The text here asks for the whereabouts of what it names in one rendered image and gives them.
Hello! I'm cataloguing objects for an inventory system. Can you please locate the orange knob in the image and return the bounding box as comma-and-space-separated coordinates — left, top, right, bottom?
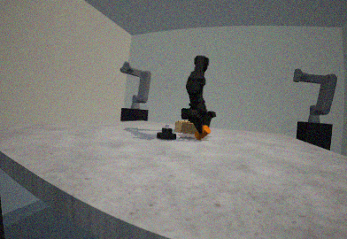
195, 126, 211, 140

